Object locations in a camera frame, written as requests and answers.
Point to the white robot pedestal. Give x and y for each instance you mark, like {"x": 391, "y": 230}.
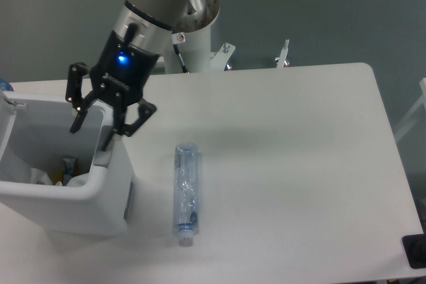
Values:
{"x": 190, "y": 49}

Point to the blue object at left edge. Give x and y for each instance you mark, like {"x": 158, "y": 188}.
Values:
{"x": 5, "y": 86}

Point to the white frame at right edge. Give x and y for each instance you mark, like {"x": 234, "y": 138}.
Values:
{"x": 411, "y": 117}

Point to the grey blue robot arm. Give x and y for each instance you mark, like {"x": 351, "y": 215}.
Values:
{"x": 145, "y": 25}

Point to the trash inside can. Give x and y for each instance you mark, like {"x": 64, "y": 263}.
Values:
{"x": 60, "y": 177}

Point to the clear plastic bottle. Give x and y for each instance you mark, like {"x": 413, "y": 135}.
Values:
{"x": 185, "y": 209}

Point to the white trash can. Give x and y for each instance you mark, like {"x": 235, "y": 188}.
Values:
{"x": 35, "y": 133}

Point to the black device at table edge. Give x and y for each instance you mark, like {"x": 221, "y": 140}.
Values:
{"x": 414, "y": 246}

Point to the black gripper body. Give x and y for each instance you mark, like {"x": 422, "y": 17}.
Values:
{"x": 121, "y": 73}

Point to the white green wrapper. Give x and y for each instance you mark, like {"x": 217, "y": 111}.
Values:
{"x": 78, "y": 181}

